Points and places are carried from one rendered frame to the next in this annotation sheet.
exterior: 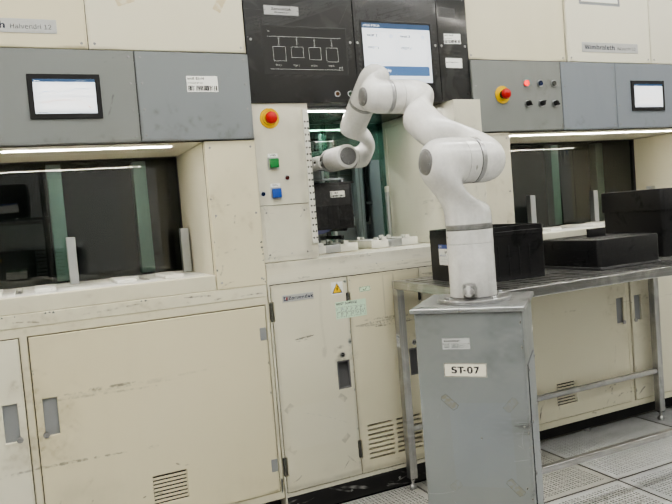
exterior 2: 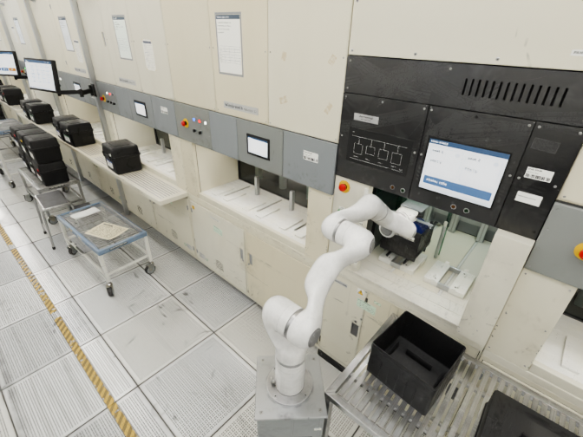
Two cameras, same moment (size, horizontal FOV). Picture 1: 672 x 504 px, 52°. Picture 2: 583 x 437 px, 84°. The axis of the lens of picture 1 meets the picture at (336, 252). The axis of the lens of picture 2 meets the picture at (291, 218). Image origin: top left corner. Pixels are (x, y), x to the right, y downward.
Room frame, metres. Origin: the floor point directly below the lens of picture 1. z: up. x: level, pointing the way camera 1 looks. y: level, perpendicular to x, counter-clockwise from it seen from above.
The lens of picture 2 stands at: (1.41, -1.10, 2.02)
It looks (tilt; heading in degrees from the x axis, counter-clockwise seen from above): 30 degrees down; 65
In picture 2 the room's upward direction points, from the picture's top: 2 degrees clockwise
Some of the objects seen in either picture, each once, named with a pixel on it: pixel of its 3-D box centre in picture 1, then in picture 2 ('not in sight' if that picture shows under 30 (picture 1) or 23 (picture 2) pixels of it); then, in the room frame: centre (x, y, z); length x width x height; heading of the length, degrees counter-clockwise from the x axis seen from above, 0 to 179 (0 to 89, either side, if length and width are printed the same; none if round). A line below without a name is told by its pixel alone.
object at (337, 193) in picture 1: (316, 200); (408, 230); (2.67, 0.06, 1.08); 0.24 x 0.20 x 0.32; 115
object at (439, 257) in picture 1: (485, 252); (414, 358); (2.28, -0.50, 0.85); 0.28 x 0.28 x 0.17; 19
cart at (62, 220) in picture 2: not in sight; (108, 242); (0.88, 1.95, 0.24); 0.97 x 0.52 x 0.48; 117
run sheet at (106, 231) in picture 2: not in sight; (107, 230); (0.93, 1.78, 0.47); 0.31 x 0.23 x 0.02; 136
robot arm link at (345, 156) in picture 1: (341, 158); (393, 225); (2.45, -0.05, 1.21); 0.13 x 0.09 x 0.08; 24
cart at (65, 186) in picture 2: not in sight; (53, 189); (0.20, 3.49, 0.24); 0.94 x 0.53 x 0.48; 114
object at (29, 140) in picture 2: not in sight; (42, 147); (0.32, 3.20, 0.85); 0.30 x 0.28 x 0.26; 114
